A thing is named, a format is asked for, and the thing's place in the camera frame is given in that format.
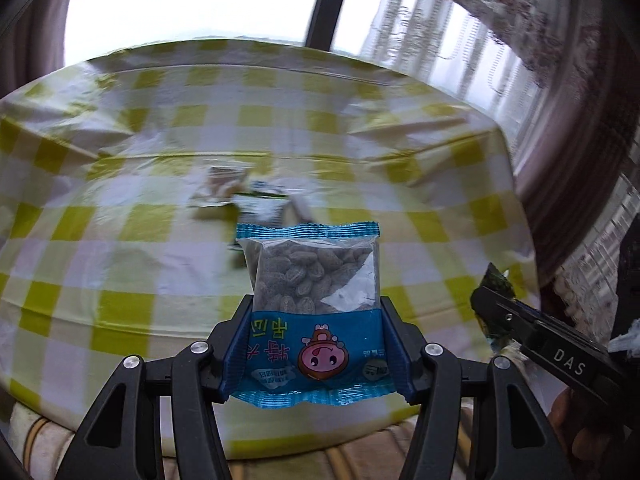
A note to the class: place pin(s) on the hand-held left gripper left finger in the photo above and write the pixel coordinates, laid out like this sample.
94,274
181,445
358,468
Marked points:
235,360

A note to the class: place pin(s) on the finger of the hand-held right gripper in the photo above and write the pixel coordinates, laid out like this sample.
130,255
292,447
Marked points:
505,315

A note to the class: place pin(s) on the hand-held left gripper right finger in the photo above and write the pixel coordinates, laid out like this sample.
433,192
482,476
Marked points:
397,360

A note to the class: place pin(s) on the dark green snack packet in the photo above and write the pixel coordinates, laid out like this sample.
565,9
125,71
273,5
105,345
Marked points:
497,280

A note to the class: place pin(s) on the blue snack packet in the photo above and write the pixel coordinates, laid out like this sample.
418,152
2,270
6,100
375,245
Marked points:
310,330

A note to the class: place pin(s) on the person's right hand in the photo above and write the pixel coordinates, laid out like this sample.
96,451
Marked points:
575,420

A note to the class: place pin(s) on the striped cushion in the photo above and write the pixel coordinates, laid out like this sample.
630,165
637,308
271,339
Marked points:
350,460

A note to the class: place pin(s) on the small blue silver packet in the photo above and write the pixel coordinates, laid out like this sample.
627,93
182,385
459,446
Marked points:
265,205

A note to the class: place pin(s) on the brown curtain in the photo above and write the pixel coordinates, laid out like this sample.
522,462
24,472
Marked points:
35,35
575,160

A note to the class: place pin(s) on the clear white puffs packet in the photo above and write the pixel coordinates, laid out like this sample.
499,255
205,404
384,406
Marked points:
222,185

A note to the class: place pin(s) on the yellow checked tablecloth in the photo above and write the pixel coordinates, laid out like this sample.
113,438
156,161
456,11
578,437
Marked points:
125,210

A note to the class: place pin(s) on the floral lace curtain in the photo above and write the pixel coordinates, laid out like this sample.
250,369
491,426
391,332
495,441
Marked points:
450,35

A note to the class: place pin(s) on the dark window frame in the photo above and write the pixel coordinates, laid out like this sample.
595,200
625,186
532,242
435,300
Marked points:
327,5

